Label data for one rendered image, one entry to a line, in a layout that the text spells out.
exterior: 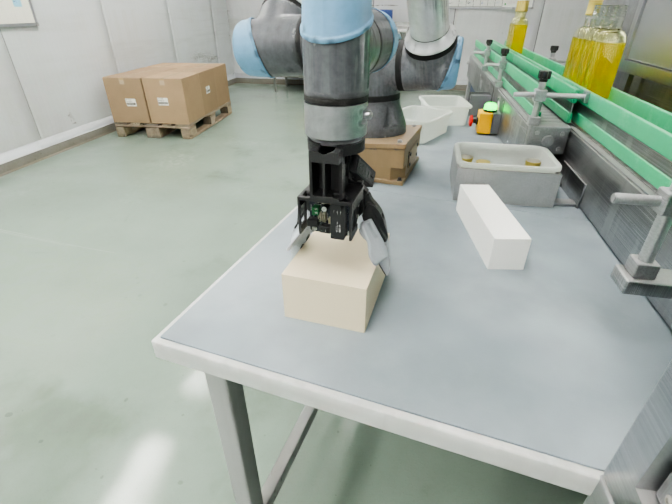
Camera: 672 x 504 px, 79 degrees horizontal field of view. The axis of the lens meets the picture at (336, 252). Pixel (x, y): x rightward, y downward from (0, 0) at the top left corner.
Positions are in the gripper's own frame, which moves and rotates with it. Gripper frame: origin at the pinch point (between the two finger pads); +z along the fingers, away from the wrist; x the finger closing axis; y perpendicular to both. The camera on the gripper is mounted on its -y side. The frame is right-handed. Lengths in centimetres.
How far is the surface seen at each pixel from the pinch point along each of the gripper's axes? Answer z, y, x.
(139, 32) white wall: -7, -381, -351
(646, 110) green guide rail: -15, -53, 51
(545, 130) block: -7, -63, 34
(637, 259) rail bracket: -7.8, -0.1, 37.0
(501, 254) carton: 2.2, -14.3, 24.2
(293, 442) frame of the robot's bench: 60, -7, -14
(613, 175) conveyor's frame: -6, -36, 43
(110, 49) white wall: 5, -326, -345
